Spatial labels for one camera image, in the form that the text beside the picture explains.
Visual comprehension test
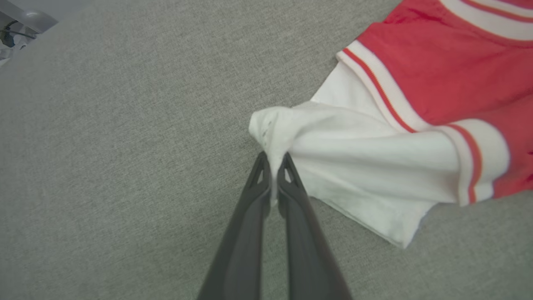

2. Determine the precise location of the red and white shirt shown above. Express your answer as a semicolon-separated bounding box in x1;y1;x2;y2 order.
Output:
249;0;533;250

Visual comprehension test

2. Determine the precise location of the grey fabric sofa cushion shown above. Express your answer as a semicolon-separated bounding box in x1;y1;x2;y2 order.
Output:
0;0;533;300

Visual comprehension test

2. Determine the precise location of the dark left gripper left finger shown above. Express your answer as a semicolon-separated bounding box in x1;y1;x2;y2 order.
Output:
198;151;274;300

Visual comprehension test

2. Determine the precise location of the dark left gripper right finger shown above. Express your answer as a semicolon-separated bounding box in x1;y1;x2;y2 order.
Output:
277;152;353;300

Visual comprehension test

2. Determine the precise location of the black power cable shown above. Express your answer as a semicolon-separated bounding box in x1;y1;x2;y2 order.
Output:
0;20;37;48

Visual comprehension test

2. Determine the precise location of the white power strip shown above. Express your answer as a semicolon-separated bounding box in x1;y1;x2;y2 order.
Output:
0;44;26;67

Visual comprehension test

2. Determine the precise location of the grey partition post with foot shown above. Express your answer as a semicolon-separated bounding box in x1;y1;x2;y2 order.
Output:
15;10;59;34

